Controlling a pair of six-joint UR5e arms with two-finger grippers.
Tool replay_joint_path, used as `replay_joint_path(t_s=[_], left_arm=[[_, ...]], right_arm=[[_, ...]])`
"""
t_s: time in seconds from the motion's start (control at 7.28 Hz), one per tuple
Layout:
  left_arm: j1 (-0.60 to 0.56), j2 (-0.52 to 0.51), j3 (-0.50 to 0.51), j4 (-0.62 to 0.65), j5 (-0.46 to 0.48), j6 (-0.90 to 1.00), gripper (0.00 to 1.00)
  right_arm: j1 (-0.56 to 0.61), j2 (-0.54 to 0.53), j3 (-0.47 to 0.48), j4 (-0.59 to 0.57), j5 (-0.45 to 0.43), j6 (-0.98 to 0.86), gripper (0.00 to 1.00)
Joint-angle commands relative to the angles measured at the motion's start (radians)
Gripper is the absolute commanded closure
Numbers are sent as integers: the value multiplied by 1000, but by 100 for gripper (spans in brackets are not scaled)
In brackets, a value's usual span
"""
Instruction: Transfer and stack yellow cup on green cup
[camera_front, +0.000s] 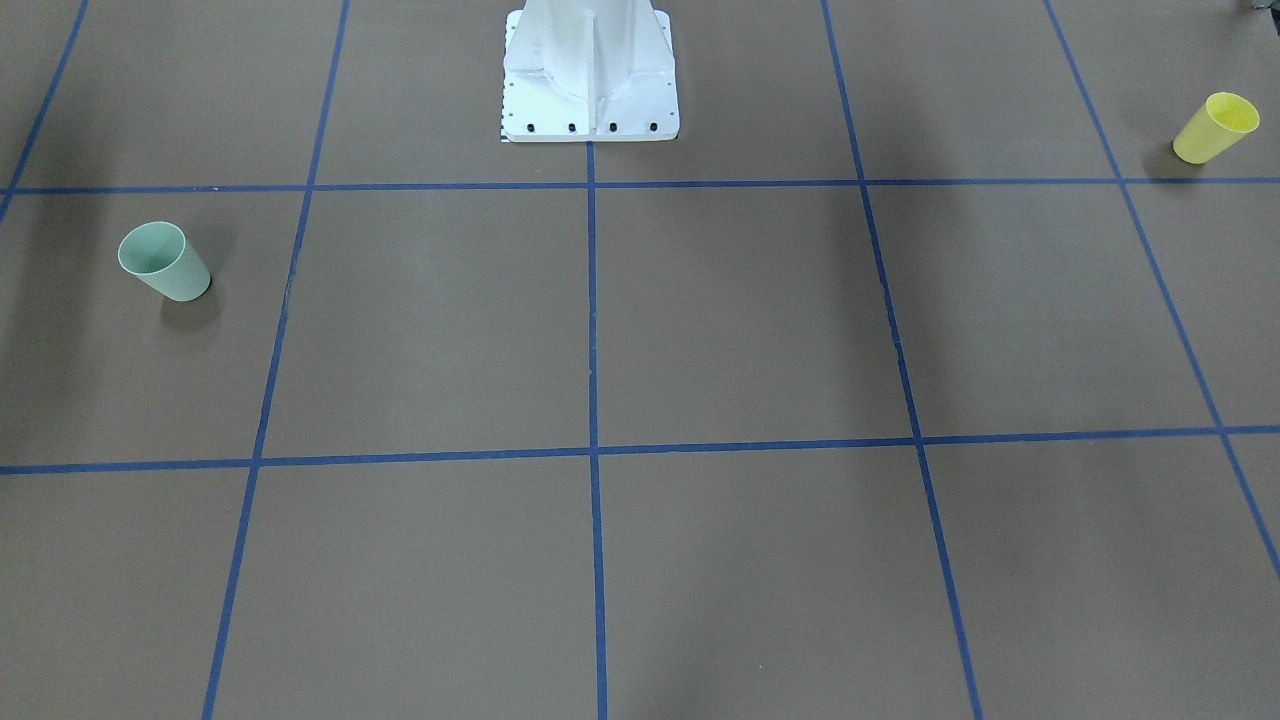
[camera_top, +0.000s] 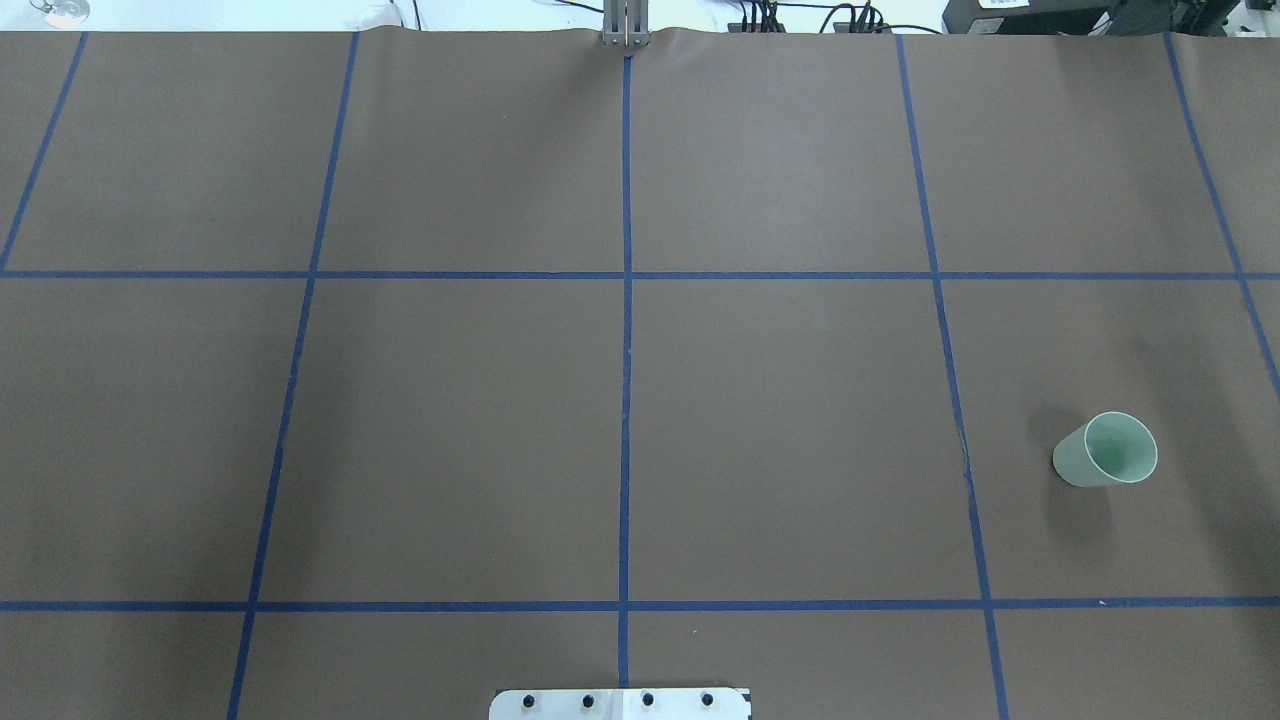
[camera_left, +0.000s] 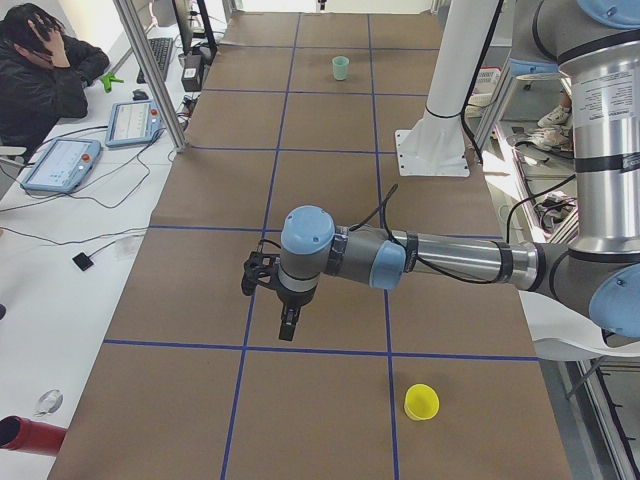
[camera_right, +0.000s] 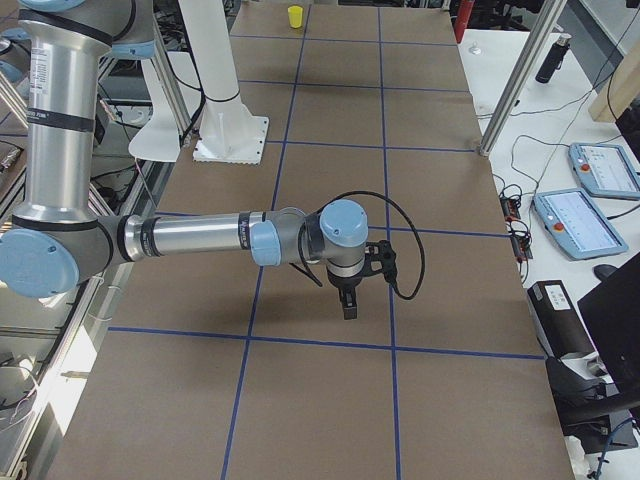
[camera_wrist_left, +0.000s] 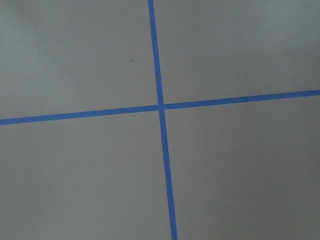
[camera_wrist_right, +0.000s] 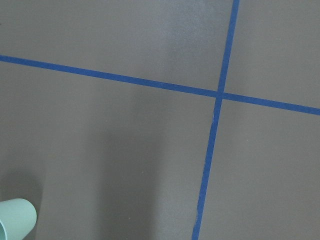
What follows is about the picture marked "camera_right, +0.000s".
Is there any far blue teach pendant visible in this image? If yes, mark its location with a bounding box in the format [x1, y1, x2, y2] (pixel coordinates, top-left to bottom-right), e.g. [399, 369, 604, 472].
[569, 143, 639, 200]

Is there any yellow plastic cup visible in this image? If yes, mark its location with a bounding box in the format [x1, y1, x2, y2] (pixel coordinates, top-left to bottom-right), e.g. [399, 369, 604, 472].
[287, 5, 304, 29]

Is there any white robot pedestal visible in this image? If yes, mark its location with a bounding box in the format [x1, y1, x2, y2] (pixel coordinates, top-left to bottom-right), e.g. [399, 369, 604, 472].
[128, 0, 270, 165]

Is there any black computer mouse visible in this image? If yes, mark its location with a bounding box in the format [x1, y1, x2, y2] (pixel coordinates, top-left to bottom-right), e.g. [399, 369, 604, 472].
[593, 264, 618, 281]

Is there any near blue teach pendant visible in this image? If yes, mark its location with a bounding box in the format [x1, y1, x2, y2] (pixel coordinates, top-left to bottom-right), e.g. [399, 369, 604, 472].
[533, 188, 629, 260]

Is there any small electronics board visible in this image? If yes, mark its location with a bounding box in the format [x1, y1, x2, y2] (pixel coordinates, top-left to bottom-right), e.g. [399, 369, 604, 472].
[500, 198, 521, 222]

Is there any black cardboard box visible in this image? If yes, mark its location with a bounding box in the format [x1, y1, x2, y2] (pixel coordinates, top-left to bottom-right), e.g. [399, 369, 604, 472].
[527, 280, 597, 360]

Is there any aluminium frame post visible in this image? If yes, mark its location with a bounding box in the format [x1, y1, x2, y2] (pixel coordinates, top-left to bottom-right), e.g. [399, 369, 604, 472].
[478, 0, 567, 157]

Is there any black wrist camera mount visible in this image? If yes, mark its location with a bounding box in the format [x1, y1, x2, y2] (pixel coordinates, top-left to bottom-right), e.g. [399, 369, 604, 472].
[360, 240, 398, 285]

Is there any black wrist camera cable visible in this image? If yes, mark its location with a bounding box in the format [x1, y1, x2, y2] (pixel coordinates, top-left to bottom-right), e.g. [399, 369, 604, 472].
[332, 191, 427, 301]

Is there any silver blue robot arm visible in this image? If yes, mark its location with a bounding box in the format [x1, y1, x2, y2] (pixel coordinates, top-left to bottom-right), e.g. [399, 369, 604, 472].
[1, 1, 368, 319]

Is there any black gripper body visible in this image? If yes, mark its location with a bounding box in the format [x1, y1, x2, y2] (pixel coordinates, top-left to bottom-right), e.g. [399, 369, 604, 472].
[327, 271, 362, 301]

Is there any wooden plank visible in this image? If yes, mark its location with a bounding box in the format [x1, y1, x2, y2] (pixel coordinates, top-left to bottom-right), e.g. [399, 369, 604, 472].
[589, 0, 640, 123]

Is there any red fire extinguisher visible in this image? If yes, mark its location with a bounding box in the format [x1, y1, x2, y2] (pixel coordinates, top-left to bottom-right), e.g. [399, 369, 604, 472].
[454, 0, 475, 44]

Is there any black computer monitor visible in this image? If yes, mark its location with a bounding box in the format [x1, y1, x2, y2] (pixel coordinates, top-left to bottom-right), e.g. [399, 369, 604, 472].
[578, 255, 639, 397]

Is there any black water bottle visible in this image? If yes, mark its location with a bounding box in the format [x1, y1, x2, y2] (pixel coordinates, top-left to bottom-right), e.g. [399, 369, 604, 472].
[535, 33, 572, 84]

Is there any blue teach pendant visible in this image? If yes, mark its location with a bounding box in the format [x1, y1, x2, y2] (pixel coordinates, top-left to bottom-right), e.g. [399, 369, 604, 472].
[533, 188, 629, 260]
[569, 143, 639, 200]

